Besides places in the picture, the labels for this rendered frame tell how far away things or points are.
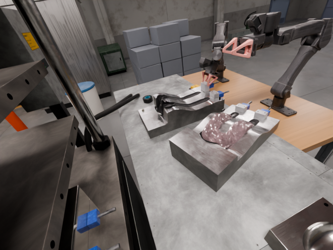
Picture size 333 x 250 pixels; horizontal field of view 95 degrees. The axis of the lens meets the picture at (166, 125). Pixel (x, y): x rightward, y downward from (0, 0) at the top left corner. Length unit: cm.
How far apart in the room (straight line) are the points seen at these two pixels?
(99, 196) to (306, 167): 84
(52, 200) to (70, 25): 325
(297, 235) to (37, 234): 60
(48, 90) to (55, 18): 270
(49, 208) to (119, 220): 27
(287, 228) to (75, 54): 357
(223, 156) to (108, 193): 50
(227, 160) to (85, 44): 329
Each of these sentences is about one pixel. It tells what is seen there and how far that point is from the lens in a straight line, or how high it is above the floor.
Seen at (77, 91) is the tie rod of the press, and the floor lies 114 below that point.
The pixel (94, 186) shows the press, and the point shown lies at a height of 79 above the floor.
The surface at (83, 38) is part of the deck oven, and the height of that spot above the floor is 119.
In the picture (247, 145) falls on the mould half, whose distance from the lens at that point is 71.
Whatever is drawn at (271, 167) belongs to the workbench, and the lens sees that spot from 77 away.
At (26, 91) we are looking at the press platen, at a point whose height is 125.
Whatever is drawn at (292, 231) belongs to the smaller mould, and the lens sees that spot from 58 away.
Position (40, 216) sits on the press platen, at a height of 104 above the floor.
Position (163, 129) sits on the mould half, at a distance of 88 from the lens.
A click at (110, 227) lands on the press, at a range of 69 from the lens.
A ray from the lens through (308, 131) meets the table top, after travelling 102.
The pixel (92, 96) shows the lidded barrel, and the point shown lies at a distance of 281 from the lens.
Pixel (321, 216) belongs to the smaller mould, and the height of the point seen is 87.
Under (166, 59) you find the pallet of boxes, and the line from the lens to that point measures 286.
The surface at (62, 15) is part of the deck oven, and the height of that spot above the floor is 157.
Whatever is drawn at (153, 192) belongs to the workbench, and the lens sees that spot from 67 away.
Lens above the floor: 137
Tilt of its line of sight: 36 degrees down
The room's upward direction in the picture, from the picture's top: 11 degrees counter-clockwise
